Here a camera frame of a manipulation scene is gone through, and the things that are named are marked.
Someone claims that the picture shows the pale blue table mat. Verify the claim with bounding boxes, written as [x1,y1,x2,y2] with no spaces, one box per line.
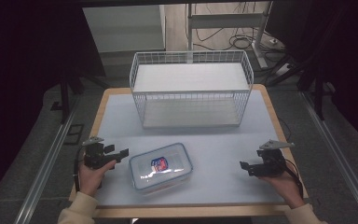
[93,89,287,207]

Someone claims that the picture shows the white metal desk frame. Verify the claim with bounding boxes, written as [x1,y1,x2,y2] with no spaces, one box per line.
[186,0,274,70]

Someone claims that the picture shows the black floor cables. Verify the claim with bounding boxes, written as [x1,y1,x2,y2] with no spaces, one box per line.
[194,26,264,51]

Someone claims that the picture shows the white cabinet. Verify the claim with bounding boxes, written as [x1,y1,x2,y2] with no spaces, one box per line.
[81,4,167,54]

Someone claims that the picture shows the white power strip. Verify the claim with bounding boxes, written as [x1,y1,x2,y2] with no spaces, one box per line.
[272,63,294,77]

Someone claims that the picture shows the person's left hand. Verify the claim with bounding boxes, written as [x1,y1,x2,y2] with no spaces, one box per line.
[78,159,118,198]

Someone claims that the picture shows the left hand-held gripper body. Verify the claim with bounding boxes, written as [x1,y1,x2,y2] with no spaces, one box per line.
[82,135,117,171]

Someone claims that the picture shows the clear plastic food container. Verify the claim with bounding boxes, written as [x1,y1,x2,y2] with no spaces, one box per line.
[128,142,194,195]

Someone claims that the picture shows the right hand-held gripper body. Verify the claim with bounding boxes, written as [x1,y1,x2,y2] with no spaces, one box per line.
[255,139,296,178]

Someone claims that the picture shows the black stand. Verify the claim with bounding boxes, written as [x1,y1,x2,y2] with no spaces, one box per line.
[297,69,328,121]
[58,70,86,124]

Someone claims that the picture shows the aluminium floor rail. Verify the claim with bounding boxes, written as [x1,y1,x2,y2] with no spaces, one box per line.
[300,91,358,224]
[13,98,79,224]

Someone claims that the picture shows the person's right hand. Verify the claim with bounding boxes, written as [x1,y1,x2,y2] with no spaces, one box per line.
[257,172,306,210]

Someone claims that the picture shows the white wire basket rack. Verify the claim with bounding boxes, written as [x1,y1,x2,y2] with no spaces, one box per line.
[129,49,255,130]

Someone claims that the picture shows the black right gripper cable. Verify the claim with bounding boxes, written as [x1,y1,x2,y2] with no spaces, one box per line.
[282,158,304,199]

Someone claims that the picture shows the dark floor plate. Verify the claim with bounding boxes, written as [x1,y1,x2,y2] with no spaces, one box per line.
[63,123,85,146]

